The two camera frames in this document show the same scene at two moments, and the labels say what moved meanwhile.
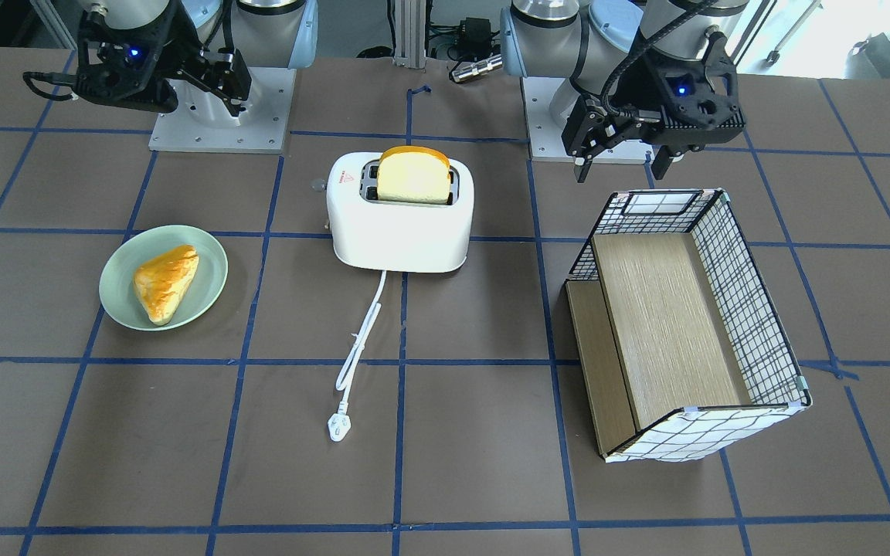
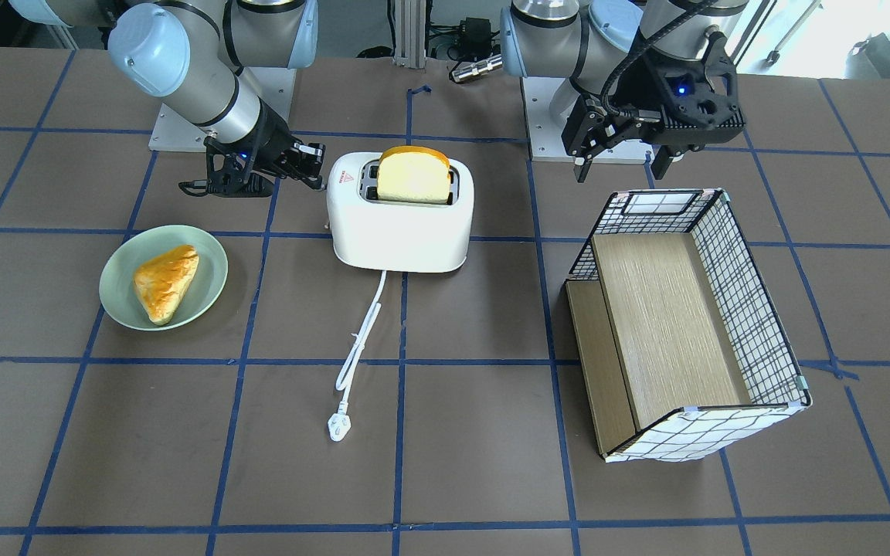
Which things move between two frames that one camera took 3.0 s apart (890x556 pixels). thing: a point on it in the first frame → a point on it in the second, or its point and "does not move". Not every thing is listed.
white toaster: x=370 y=235 does not move
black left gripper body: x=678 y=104 does not move
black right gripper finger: x=236 y=87 → x=306 y=162
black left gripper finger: x=661 y=162 does not move
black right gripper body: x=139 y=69 → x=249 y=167
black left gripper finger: x=590 y=128 does not move
